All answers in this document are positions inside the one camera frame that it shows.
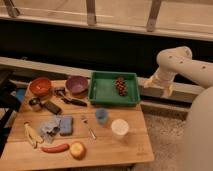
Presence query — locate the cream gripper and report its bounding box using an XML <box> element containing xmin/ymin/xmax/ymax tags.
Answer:
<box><xmin>143</xmin><ymin>68</ymin><xmax>174</xmax><ymax>98</ymax></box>

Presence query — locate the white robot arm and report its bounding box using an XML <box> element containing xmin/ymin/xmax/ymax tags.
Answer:
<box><xmin>144</xmin><ymin>46</ymin><xmax>213</xmax><ymax>171</ymax></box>

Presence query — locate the purple bowl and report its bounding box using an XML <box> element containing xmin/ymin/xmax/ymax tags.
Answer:
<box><xmin>65</xmin><ymin>76</ymin><xmax>88</xmax><ymax>94</ymax></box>

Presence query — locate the orange bowl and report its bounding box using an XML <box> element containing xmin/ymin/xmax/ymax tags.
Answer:
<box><xmin>29</xmin><ymin>77</ymin><xmax>52</xmax><ymax>97</ymax></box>

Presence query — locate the dark grape bunch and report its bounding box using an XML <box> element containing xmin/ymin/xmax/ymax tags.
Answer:
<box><xmin>115</xmin><ymin>77</ymin><xmax>127</xmax><ymax>96</ymax></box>

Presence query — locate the green plastic tray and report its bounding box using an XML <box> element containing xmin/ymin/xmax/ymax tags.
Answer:
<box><xmin>88</xmin><ymin>71</ymin><xmax>140</xmax><ymax>106</ymax></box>

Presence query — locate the white plastic cup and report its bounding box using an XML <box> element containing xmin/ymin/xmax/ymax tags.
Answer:
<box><xmin>111</xmin><ymin>119</ymin><xmax>129</xmax><ymax>139</ymax></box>

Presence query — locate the blue plastic cup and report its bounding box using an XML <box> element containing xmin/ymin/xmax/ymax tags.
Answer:
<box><xmin>95</xmin><ymin>108</ymin><xmax>108</xmax><ymax>125</ymax></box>

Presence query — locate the metal fork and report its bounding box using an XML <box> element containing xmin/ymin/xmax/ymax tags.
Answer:
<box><xmin>81</xmin><ymin>115</ymin><xmax>97</xmax><ymax>140</ymax></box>

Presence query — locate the blue sponge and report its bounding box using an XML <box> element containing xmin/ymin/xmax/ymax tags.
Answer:
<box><xmin>59</xmin><ymin>116</ymin><xmax>73</xmax><ymax>136</ymax></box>

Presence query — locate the red yellow apple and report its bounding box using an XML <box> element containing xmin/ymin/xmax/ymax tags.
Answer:
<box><xmin>70</xmin><ymin>142</ymin><xmax>86</xmax><ymax>160</ymax></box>

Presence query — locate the black rectangular block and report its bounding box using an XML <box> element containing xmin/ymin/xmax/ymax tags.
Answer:
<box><xmin>43</xmin><ymin>101</ymin><xmax>62</xmax><ymax>115</ymax></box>

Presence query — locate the red sausage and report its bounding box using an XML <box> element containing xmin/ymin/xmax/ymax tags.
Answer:
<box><xmin>40</xmin><ymin>143</ymin><xmax>70</xmax><ymax>153</ymax></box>

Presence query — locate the small metal cup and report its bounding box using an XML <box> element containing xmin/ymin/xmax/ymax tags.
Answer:
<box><xmin>29</xmin><ymin>98</ymin><xmax>42</xmax><ymax>111</ymax></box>

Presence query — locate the blue object on floor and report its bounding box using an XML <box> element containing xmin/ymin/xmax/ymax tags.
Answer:
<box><xmin>15</xmin><ymin>88</ymin><xmax>26</xmax><ymax>101</ymax></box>

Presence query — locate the black chair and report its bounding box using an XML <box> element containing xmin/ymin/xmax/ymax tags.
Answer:
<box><xmin>0</xmin><ymin>69</ymin><xmax>21</xmax><ymax>156</ymax></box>

